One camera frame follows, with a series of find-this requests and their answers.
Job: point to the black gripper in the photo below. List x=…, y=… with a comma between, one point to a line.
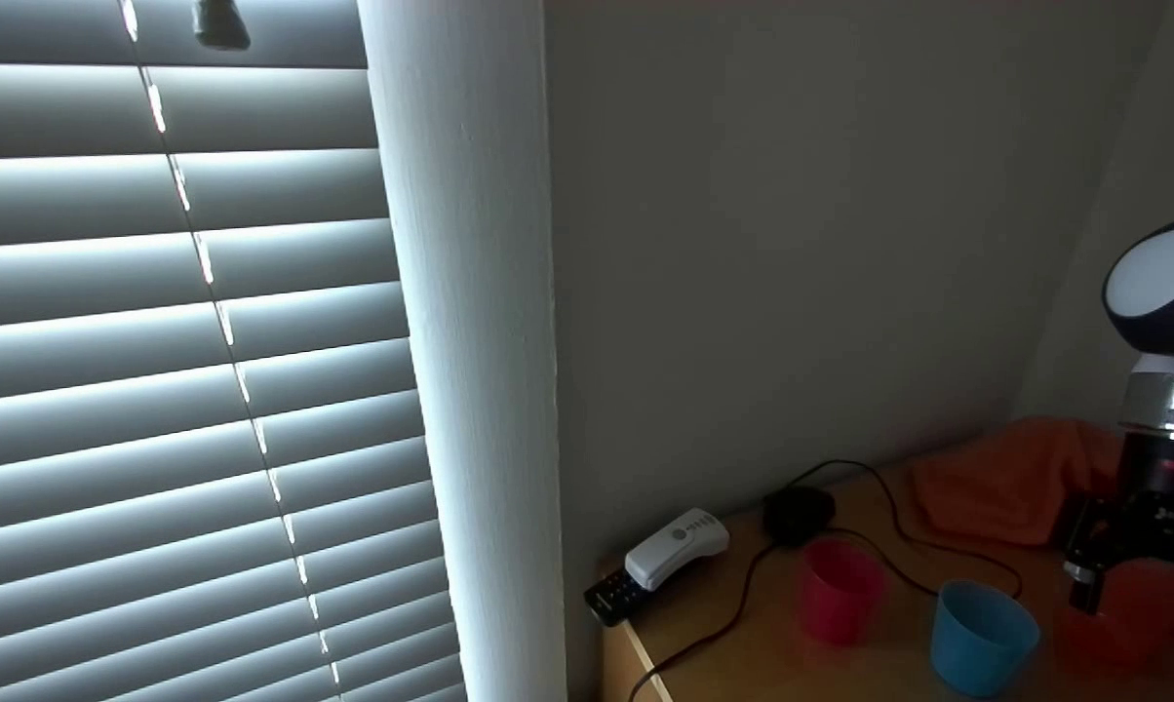
x=1164, y=502

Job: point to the orange plastic cup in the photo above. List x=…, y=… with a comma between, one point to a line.
x=1146, y=616

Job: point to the blue plastic cup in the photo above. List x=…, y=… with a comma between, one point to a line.
x=982, y=646

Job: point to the pink plastic cup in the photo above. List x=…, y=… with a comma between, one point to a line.
x=842, y=598

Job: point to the orange towel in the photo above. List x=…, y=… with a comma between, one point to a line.
x=1001, y=482

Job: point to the black round adapter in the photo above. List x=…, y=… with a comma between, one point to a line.
x=803, y=516

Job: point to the white remote control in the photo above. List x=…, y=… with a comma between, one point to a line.
x=678, y=547

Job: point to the black remote control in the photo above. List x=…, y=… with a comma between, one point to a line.
x=609, y=603

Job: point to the white window blinds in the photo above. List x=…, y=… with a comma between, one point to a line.
x=182, y=393

